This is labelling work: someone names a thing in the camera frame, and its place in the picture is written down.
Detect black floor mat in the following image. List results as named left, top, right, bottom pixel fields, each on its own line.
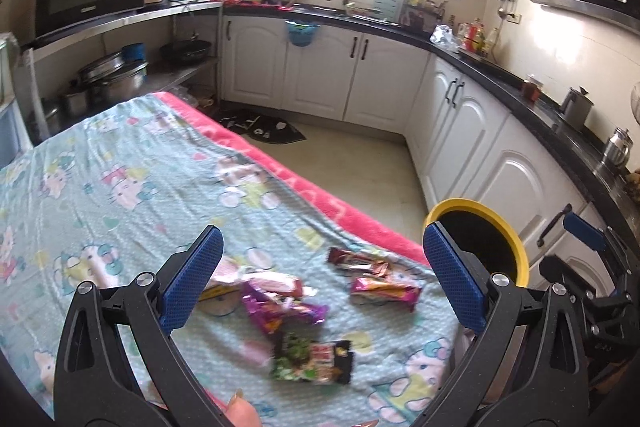
left=217, top=109, right=308, bottom=144

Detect dark jar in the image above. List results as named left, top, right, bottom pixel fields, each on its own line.
left=522, top=76, right=545, bottom=102

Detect steel shelf table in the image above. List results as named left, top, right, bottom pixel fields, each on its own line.
left=15, top=0, right=224, bottom=142

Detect grey kettle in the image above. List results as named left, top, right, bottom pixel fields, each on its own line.
left=559, top=86, right=595, bottom=130

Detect magenta snack wrapper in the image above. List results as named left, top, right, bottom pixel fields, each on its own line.
left=350, top=274, right=422, bottom=313

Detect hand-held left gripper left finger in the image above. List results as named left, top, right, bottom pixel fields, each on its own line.
left=52, top=224, right=225, bottom=427

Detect black wok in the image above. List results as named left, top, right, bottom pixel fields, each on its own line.
left=160, top=39, right=212, bottom=62

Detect pink white snack wrapper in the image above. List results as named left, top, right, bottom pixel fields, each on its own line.
left=247, top=274, right=318, bottom=298

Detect steel kettle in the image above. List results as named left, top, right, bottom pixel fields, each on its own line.
left=600, top=127, right=635, bottom=168

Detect clear plastic bag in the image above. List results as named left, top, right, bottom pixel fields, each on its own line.
left=430, top=24, right=461, bottom=50

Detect large steel pot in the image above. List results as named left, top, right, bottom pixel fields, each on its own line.
left=77, top=52, right=150, bottom=108

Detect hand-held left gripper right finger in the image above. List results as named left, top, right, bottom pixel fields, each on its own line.
left=415, top=221, right=591, bottom=427

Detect pink fleece blanket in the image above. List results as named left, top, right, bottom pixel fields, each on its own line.
left=152, top=91, right=433, bottom=268

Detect white base cabinets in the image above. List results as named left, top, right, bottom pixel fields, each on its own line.
left=405, top=57, right=640, bottom=288
left=220, top=14, right=433, bottom=135

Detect blue hanging door bin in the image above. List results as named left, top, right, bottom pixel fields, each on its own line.
left=285, top=21, right=321, bottom=48

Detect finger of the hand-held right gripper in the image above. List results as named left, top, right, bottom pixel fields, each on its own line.
left=562, top=212, right=640, bottom=268
left=539, top=253, right=608, bottom=308

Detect cartoon cat printed blanket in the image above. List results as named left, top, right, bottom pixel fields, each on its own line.
left=0, top=94, right=461, bottom=427

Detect plastic drawer unit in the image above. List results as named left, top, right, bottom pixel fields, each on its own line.
left=0, top=34, right=33, bottom=168

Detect light blue knife block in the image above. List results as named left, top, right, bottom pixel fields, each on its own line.
left=375, top=0, right=401, bottom=22

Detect brown red snack wrapper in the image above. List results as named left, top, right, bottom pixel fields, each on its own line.
left=327, top=247, right=393, bottom=278

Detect black stone countertop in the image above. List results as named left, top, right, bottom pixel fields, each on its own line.
left=222, top=2, right=640, bottom=228

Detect purple snack wrapper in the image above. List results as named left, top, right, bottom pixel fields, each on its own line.
left=242, top=279, right=328, bottom=335

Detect yellow rimmed brown bin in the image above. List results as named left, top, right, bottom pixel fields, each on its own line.
left=422, top=198, right=530, bottom=288

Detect spice rack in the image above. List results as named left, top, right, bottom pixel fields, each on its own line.
left=400, top=0, right=446, bottom=30

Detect person's left hand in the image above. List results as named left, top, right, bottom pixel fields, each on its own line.
left=225, top=389, right=262, bottom=427

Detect black green snack packet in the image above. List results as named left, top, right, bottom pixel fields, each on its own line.
left=272, top=332, right=355, bottom=385

